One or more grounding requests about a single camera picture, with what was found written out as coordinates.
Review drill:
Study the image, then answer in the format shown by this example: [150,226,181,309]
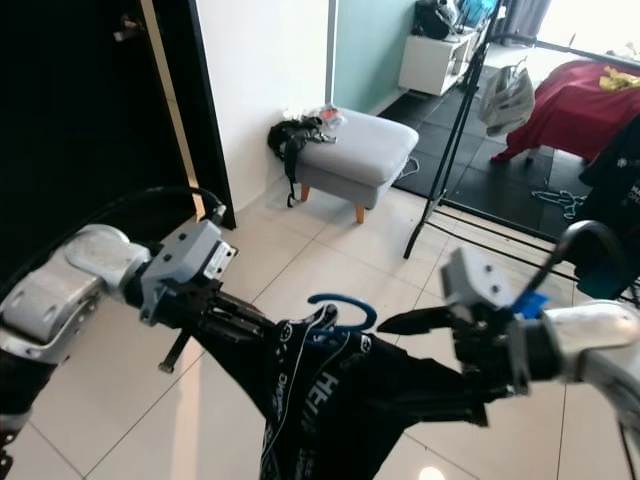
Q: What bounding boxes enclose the blue plastic clothes hanger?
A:
[303,291,381,339]

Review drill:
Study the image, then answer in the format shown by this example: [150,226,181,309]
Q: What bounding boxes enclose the silver door handle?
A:
[115,14,148,43]

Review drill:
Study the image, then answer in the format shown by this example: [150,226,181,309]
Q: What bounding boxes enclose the white shelf unit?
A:
[398,18,496,96]

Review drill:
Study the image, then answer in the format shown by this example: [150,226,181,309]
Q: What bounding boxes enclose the grey curtain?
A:
[500,0,556,39]

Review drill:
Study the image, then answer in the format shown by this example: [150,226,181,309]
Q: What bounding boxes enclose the white grey striped garment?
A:
[477,62,539,139]

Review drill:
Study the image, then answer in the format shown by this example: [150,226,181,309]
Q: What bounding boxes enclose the tangled floor cable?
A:
[530,183,588,221]

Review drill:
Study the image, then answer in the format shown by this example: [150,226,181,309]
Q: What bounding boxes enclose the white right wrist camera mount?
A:
[440,244,529,323]

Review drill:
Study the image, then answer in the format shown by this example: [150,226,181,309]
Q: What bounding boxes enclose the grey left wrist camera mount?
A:
[140,218,239,326]

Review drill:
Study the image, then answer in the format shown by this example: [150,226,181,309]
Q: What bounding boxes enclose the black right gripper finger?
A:
[376,304,465,339]

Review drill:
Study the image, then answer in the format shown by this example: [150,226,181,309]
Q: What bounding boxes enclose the dark shorts lettered grey waistband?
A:
[190,305,491,480]

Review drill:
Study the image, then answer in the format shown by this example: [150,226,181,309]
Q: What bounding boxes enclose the black door with frame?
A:
[0,0,238,291]

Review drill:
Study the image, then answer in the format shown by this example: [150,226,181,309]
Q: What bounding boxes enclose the yellow cloth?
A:
[598,65,640,91]

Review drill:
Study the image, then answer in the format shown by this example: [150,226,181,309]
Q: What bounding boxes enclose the black metal clothes rack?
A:
[403,30,640,301]

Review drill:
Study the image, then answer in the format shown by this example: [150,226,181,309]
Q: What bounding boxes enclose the black rubber floor mat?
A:
[380,60,640,251]

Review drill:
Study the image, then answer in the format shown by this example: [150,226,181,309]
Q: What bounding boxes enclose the black strapped bag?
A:
[267,103,346,209]

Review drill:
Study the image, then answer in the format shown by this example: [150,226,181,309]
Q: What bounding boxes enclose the blue bag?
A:
[458,0,501,29]

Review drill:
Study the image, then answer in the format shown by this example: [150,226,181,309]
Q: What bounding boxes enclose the blue tape tag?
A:
[510,290,551,319]

